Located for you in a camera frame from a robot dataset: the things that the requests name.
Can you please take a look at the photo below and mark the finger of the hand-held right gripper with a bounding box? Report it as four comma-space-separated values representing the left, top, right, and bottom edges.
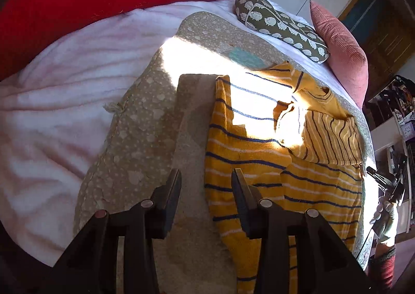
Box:
366, 166, 388, 185

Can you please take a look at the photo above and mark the wooden door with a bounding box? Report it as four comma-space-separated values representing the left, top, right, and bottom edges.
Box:
337, 0, 412, 100

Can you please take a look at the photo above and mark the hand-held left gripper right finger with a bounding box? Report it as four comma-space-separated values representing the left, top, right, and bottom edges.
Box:
231, 168, 373, 294

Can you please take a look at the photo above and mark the person's right hand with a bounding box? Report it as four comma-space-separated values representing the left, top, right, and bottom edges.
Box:
370, 200, 399, 246

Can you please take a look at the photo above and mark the olive hedgehog print pillow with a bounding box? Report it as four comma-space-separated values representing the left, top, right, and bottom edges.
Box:
235, 0, 330, 64

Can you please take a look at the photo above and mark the yellow striped baby sweater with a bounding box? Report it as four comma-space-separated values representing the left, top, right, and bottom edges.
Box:
204, 61, 365, 294

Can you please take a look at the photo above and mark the quilted heart patchwork mat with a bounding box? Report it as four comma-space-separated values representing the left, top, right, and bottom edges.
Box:
73, 11, 377, 294

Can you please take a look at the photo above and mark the pale pink fleece blanket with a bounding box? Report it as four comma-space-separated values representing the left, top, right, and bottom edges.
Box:
0, 0, 360, 269

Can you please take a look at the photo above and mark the person's right forearm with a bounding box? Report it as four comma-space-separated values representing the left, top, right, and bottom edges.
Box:
366, 244, 398, 293

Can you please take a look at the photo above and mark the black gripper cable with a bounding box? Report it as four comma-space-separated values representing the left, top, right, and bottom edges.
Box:
357, 224, 374, 260

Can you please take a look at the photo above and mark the dark shelf clutter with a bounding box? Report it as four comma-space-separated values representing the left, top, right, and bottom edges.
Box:
366, 75, 415, 129

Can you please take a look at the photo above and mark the white cabinet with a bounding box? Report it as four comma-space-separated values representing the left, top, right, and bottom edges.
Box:
370, 115, 415, 236

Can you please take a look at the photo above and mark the pink corduroy cushion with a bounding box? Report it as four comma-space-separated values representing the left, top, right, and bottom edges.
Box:
309, 0, 368, 110

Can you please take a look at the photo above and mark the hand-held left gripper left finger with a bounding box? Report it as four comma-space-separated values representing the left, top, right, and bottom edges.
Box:
39, 168, 182, 294

